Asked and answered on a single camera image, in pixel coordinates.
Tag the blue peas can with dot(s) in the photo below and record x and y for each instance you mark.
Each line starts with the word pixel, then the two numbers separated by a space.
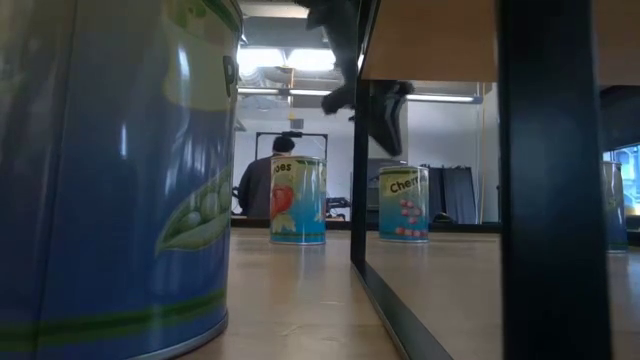
pixel 125 175

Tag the bright blue screen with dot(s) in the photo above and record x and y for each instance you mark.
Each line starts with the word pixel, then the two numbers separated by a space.
pixel 634 185

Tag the grey wall box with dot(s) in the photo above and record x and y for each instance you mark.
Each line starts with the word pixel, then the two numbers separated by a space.
pixel 296 124

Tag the black clamp bracket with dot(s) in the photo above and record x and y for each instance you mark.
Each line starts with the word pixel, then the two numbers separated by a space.
pixel 444 218

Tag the grey curtain partition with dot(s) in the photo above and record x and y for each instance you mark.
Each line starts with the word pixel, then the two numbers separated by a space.
pixel 455 195

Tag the black aluminium rig frame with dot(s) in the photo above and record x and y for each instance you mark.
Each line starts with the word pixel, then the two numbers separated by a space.
pixel 450 228

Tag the black metal gantry frame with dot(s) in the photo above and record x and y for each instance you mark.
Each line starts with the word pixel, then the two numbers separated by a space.
pixel 315 134

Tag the person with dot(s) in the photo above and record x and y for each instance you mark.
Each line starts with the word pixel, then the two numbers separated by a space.
pixel 255 190

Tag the fluorescent tube light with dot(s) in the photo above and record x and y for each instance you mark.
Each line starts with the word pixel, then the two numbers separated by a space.
pixel 280 91
pixel 445 98

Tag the wooden shelf black frame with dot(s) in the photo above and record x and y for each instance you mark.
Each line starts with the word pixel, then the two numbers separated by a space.
pixel 550 200

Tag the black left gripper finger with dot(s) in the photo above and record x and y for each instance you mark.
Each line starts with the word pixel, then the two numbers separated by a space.
pixel 405 105
pixel 384 120

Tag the blue green labelled can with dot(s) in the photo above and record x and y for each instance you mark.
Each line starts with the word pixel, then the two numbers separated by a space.
pixel 617 210

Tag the blue tomatoes can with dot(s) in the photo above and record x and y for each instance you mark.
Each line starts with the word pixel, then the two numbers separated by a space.
pixel 300 210

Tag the blue cherries can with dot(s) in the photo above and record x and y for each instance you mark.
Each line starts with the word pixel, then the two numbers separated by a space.
pixel 404 210

